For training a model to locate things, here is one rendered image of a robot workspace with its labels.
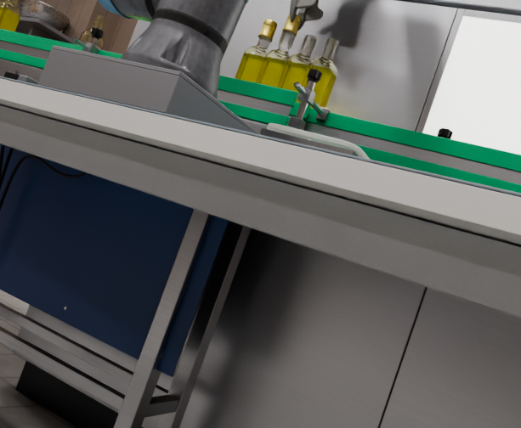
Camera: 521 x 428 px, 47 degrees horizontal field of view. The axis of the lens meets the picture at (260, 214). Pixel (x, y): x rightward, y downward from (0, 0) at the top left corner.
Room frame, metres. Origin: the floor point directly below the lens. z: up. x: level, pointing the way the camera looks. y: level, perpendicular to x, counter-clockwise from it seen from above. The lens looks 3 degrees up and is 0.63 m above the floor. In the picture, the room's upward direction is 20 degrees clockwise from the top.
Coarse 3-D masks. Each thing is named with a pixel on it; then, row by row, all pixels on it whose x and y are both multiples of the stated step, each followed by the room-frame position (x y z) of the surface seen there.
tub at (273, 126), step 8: (272, 128) 1.00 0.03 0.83; (280, 128) 0.98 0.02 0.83; (288, 128) 0.97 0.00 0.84; (296, 128) 0.97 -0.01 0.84; (296, 136) 0.97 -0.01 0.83; (304, 136) 0.97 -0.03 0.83; (312, 136) 0.95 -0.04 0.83; (320, 136) 0.94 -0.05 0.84; (336, 144) 0.94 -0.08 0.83; (344, 144) 0.93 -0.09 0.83; (352, 144) 0.93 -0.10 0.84; (360, 152) 0.94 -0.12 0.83
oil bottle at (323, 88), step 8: (312, 64) 1.32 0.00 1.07; (320, 64) 1.31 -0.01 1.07; (328, 64) 1.30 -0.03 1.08; (328, 72) 1.30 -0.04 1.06; (336, 72) 1.33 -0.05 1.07; (304, 80) 1.32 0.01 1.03; (320, 80) 1.30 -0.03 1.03; (328, 80) 1.31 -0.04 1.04; (320, 88) 1.30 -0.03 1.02; (328, 88) 1.32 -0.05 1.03; (320, 96) 1.30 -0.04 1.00; (328, 96) 1.33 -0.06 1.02; (320, 104) 1.31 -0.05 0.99
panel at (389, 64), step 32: (288, 0) 1.54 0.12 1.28; (320, 0) 1.50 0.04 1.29; (352, 0) 1.46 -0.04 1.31; (384, 0) 1.42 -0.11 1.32; (320, 32) 1.49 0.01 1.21; (352, 32) 1.45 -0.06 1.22; (384, 32) 1.41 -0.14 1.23; (416, 32) 1.38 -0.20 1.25; (448, 32) 1.35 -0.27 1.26; (352, 64) 1.44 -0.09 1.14; (384, 64) 1.40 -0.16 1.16; (416, 64) 1.37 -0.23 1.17; (352, 96) 1.42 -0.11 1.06; (384, 96) 1.39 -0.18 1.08; (416, 96) 1.36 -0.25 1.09; (416, 128) 1.34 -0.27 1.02
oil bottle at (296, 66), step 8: (296, 56) 1.34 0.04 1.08; (304, 56) 1.33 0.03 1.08; (288, 64) 1.34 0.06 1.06; (296, 64) 1.34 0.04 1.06; (304, 64) 1.33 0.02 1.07; (288, 72) 1.34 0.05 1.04; (296, 72) 1.33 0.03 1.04; (304, 72) 1.33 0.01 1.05; (280, 80) 1.35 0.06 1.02; (288, 80) 1.34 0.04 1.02; (296, 80) 1.33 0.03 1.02; (288, 88) 1.33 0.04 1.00
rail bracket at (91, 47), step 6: (96, 30) 1.43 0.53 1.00; (96, 36) 1.43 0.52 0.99; (102, 36) 1.45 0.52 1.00; (78, 42) 1.40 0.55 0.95; (84, 42) 1.42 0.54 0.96; (90, 42) 1.44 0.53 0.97; (96, 42) 1.44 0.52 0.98; (84, 48) 1.43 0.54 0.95; (90, 48) 1.43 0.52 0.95; (96, 48) 1.44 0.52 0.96
